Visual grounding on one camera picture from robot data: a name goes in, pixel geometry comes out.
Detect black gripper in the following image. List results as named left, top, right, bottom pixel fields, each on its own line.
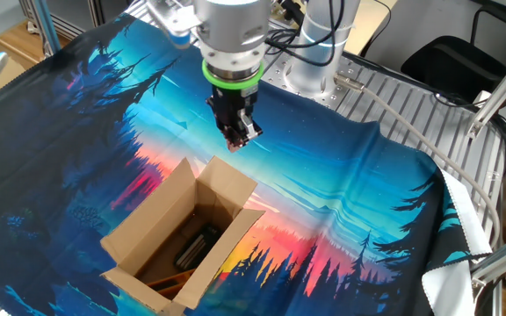
left=206, top=86, right=264, bottom=154

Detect brown cardboard box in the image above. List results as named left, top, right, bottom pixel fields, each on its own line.
left=98, top=155, right=266, bottom=316

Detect forest sunset print cloth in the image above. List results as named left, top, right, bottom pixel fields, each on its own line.
left=0, top=12, right=494, bottom=316

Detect black grey ribbed block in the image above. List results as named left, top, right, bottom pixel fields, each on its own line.
left=173, top=223, right=221, bottom=271

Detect yellow plastic tool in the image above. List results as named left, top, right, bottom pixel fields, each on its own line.
left=145, top=268, right=197, bottom=299

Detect black office chair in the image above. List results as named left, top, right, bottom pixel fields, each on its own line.
left=400, top=6, right=506, bottom=104

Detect green flange ring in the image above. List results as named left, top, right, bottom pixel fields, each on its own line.
left=200, top=59, right=265, bottom=91

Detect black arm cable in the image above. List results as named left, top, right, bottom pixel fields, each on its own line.
left=264, top=0, right=346, bottom=67

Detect grey cable hose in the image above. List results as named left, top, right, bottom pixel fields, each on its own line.
left=334, top=72, right=502, bottom=251

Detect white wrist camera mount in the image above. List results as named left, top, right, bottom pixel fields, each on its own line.
left=147, top=0, right=192, bottom=49

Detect aluminium frame rails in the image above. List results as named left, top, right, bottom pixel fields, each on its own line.
left=18, top=0, right=105, bottom=56

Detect aluminium frame strut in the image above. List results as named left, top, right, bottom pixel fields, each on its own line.
left=470, top=226, right=506, bottom=316
left=467, top=39, right=506, bottom=140

